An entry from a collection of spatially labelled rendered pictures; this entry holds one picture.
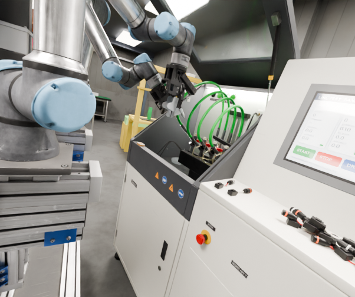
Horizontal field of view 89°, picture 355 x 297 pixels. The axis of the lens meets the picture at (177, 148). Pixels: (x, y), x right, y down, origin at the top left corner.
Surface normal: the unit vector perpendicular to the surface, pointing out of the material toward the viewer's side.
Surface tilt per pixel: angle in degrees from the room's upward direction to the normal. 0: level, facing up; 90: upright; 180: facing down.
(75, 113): 98
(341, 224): 76
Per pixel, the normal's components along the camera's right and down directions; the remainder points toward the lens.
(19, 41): 0.45, 0.32
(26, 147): 0.64, 0.02
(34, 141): 0.79, 0.02
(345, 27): -0.86, -0.07
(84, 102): 0.80, 0.43
